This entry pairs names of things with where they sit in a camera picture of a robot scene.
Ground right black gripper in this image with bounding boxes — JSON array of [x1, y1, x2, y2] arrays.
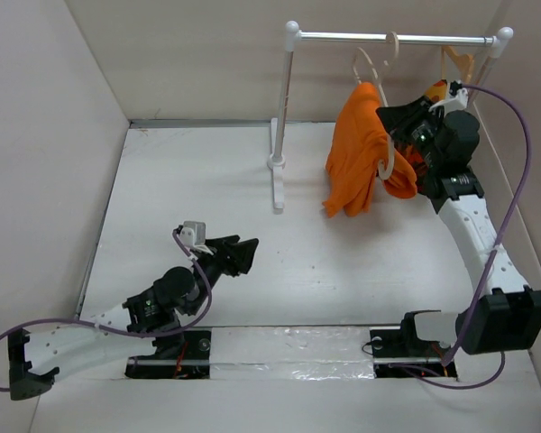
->
[[375, 95, 444, 169]]

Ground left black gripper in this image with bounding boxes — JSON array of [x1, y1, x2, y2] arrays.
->
[[187, 234, 256, 316]]

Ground orange trousers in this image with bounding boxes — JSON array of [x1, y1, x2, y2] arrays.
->
[[320, 80, 419, 219]]

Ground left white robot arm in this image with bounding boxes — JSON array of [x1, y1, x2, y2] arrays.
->
[[7, 226, 259, 401]]

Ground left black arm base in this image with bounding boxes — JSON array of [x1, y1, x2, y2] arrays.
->
[[124, 328, 212, 380]]

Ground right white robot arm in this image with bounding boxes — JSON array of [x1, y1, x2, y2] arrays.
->
[[376, 97, 541, 355]]

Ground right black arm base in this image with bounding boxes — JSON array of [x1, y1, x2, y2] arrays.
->
[[362, 311, 458, 379]]

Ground tan wooden hanger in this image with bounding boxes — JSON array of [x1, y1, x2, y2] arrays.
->
[[440, 45, 474, 84]]

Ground camouflage orange garment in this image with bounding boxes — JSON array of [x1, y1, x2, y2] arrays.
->
[[396, 78, 452, 181]]

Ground white clothes rack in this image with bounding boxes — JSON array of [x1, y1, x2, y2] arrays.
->
[[267, 21, 514, 214]]

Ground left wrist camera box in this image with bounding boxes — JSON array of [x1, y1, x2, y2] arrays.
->
[[173, 221, 210, 253]]

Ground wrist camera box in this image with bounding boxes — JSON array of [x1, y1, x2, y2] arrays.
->
[[429, 80, 469, 115], [173, 221, 210, 253]]

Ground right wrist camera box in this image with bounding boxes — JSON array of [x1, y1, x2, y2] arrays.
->
[[429, 80, 469, 115]]

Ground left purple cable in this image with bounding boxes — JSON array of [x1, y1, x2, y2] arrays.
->
[[0, 227, 214, 392]]

